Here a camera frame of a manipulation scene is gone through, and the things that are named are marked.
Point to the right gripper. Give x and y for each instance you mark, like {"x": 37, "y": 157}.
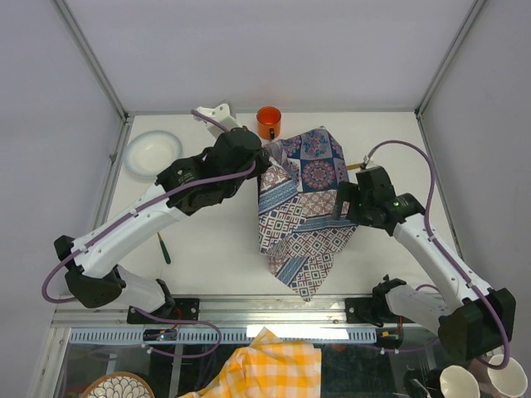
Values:
{"x": 347, "y": 191}

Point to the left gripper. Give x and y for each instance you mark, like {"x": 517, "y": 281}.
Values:
{"x": 263, "y": 163}

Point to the patterned placemat cloth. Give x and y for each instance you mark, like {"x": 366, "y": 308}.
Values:
{"x": 296, "y": 198}

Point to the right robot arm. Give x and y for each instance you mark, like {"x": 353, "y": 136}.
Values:
{"x": 469, "y": 317}

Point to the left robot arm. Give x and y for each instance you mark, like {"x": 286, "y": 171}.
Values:
{"x": 94, "y": 276}

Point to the orange mug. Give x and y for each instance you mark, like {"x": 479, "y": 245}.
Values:
{"x": 268, "y": 122}

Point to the white blue-rimmed bowl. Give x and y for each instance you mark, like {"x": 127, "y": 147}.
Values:
{"x": 147, "y": 155}

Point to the yellow checkered cloth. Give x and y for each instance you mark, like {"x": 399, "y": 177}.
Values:
{"x": 268, "y": 367}

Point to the brown white cup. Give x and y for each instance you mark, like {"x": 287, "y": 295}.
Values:
{"x": 508, "y": 382}

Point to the patterned brown plate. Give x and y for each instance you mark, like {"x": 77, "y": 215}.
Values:
{"x": 120, "y": 384}

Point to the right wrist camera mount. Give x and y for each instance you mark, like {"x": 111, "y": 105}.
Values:
{"x": 367, "y": 162}

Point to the gold fork green handle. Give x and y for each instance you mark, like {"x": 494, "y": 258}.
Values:
{"x": 164, "y": 249}

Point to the aluminium mounting rail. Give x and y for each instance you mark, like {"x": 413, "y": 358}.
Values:
{"x": 225, "y": 311}

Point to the white cable duct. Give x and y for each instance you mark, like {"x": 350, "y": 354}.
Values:
{"x": 137, "y": 336}

